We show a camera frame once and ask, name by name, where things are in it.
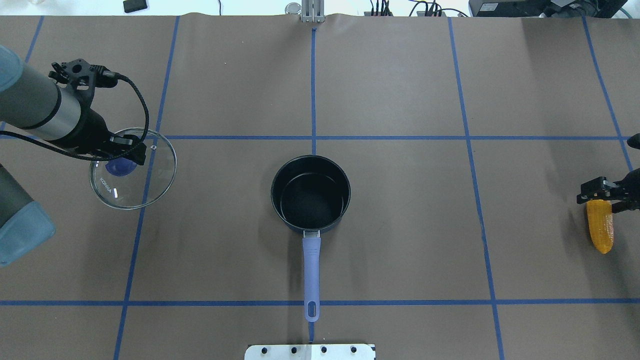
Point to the black corn-side gripper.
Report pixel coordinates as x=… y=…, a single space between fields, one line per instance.
x=631 y=183

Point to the black lid-side gripper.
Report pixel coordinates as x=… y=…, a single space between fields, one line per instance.
x=91 y=131

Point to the glass pot lid blue knob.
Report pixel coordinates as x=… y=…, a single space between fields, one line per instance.
x=123 y=184

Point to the yellow corn cob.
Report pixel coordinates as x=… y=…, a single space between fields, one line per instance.
x=601 y=225

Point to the silver blue lid-side robot arm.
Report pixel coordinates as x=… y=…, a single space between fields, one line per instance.
x=33 y=103

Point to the small black device on table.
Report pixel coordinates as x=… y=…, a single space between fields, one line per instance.
x=132 y=6

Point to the dark blue saucepan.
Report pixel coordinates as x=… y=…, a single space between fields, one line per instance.
x=310 y=194

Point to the black laptop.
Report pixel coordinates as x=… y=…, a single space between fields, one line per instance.
x=604 y=9

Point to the black lid-side wrist camera mount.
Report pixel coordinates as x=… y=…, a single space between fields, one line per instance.
x=82 y=77

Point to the aluminium frame post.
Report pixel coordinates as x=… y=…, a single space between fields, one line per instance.
x=313 y=11

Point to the white pedestal column with base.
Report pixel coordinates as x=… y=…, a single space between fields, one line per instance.
x=356 y=351

